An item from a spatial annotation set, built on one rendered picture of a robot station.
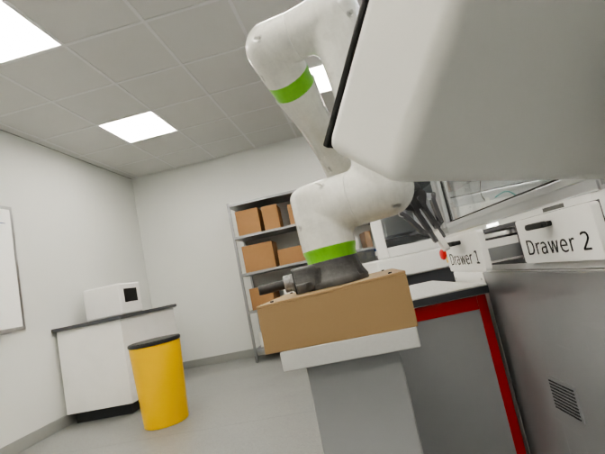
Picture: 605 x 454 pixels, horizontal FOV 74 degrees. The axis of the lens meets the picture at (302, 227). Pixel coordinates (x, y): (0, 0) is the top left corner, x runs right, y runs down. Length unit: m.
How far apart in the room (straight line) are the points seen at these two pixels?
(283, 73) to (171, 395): 2.88
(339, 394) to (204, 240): 5.05
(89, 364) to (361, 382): 3.73
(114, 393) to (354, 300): 3.68
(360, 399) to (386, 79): 0.79
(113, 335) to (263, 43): 3.58
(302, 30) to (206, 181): 5.05
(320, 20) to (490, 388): 1.17
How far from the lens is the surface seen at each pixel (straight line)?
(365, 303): 0.84
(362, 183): 0.89
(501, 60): 0.20
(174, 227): 6.04
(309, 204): 0.93
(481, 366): 1.46
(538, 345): 1.30
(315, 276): 0.93
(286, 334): 0.86
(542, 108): 0.26
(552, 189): 1.04
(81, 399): 4.55
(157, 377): 3.48
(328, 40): 0.97
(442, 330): 1.41
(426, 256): 2.10
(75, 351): 4.51
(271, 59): 1.02
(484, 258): 1.16
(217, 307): 5.79
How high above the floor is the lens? 0.90
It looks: 7 degrees up
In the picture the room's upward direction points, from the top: 12 degrees counter-clockwise
